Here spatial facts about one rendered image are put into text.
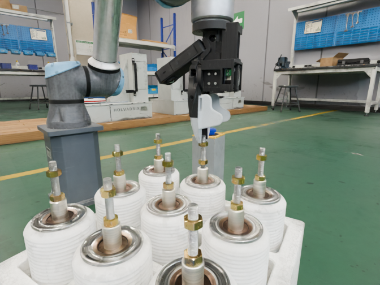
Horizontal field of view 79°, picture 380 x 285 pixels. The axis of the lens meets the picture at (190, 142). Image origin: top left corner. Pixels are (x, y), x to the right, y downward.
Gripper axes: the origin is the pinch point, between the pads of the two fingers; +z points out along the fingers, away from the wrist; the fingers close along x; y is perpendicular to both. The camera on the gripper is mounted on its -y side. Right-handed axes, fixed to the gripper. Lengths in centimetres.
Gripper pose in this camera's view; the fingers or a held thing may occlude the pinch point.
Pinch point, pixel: (199, 134)
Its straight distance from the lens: 47.0
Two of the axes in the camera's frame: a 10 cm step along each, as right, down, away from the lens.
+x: 4.0, -2.2, 8.9
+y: 9.2, 1.0, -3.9
